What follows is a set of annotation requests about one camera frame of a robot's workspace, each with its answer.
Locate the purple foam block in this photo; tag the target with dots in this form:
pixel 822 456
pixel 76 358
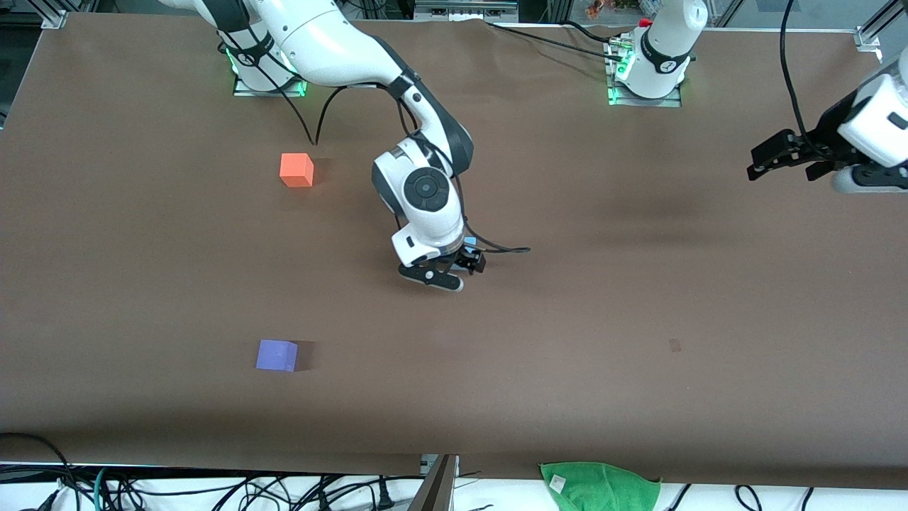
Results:
pixel 276 355

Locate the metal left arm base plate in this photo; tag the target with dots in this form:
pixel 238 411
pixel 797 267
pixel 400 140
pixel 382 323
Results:
pixel 645 101

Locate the green microfibre cloth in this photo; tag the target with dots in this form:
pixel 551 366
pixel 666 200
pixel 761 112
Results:
pixel 599 488

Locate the grey metal post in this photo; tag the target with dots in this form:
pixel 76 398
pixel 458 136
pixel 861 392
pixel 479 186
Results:
pixel 434 490

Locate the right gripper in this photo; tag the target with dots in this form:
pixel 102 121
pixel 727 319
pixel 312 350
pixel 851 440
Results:
pixel 469 258

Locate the aluminium frame bracket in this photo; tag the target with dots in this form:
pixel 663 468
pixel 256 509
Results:
pixel 871 35
pixel 53 15

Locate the orange foam block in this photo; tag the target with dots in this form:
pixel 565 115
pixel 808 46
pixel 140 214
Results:
pixel 296 170

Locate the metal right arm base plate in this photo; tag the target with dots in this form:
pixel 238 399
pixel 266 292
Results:
pixel 245 89

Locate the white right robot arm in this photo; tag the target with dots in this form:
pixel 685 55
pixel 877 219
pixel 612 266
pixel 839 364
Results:
pixel 333 50

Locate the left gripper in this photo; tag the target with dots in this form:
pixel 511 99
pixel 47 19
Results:
pixel 823 136

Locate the grey equipment box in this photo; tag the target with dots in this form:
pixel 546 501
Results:
pixel 464 8

